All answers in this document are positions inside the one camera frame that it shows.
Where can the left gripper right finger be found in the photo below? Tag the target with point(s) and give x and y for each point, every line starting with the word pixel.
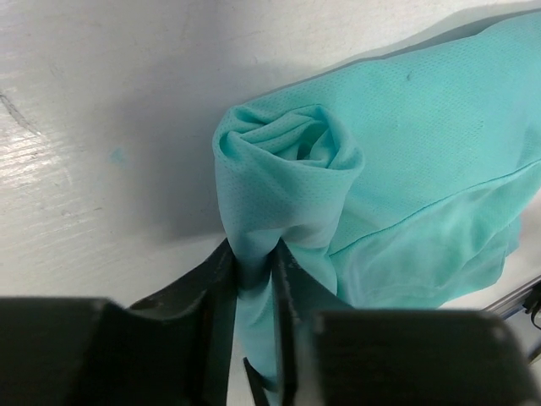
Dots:
pixel 329 353

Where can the aluminium front rail frame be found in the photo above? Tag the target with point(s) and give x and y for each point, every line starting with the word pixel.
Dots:
pixel 516 300

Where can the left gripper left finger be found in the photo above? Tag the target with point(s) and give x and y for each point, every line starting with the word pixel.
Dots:
pixel 173 347

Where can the teal green t-shirt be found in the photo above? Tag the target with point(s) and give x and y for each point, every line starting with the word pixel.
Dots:
pixel 395 183

